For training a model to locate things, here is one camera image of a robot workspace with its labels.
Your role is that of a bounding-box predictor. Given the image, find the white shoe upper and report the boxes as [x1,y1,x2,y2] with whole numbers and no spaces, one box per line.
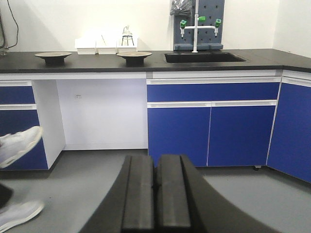
[0,126,43,168]

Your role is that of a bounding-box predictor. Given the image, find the black sink basin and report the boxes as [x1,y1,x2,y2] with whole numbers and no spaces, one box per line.
[165,53,247,63]

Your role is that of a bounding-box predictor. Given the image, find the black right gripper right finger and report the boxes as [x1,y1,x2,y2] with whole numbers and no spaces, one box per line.
[156,154,277,233]

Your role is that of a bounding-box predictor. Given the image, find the left white storage bin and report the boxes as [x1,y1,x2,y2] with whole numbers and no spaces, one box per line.
[75,38,97,55]

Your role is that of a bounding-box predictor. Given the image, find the glass alcohol lamp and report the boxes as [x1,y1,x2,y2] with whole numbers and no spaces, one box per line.
[122,25,132,37]

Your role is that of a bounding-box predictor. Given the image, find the clear plastic bag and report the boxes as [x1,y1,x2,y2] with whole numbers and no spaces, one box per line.
[170,0,192,17]

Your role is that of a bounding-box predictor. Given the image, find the white lab faucet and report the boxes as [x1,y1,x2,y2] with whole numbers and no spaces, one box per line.
[179,0,222,53]

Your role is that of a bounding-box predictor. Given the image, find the blue lab cabinet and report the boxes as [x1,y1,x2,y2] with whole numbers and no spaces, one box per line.
[0,70,311,182]

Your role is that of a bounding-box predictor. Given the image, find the white shoe lower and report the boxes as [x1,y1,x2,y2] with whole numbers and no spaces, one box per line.
[0,200,44,233]

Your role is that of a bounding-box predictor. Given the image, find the black wire tripod stand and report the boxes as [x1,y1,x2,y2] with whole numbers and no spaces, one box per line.
[121,35,134,46]

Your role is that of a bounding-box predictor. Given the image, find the black wall cable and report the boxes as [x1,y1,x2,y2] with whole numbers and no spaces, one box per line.
[4,0,19,49]

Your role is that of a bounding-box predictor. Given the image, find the middle white storage bin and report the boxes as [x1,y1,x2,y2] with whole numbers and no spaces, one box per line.
[96,34,117,54]

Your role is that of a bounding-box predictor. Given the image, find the white shoe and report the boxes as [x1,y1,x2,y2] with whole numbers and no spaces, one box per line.
[0,126,43,168]
[0,200,44,233]

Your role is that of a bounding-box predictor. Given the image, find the grey pegboard drying rack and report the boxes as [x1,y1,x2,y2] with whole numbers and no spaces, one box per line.
[173,0,225,51]

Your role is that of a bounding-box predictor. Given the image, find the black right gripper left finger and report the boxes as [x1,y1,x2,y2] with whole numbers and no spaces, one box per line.
[81,155,155,233]

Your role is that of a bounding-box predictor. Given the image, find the beige round plate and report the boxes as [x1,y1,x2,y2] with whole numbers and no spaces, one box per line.
[35,51,72,66]
[117,51,152,66]

